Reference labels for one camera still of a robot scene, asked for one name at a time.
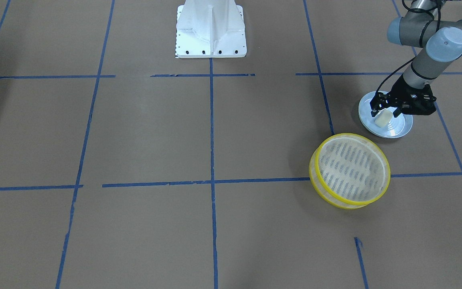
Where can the light blue round plate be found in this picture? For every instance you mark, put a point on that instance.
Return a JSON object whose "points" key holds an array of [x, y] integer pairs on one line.
{"points": [[398, 127]]}

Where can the yellow rimmed bamboo steamer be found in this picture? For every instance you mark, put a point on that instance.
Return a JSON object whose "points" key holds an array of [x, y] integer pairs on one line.
{"points": [[349, 171]]}

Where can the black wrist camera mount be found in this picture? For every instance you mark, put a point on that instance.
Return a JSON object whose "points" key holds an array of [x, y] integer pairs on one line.
{"points": [[419, 101]]}

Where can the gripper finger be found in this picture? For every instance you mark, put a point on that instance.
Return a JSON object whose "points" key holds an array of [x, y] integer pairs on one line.
{"points": [[378, 103], [400, 108]]}

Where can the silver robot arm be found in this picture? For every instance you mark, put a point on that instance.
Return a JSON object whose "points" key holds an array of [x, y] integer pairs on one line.
{"points": [[440, 44]]}

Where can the white steamed bun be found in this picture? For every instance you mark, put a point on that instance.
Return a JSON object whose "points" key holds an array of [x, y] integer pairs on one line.
{"points": [[383, 118]]}

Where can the white camera mast base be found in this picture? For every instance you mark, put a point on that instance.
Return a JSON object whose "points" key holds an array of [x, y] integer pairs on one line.
{"points": [[210, 28]]}

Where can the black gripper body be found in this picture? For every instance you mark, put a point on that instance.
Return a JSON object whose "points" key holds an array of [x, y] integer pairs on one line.
{"points": [[400, 92]]}

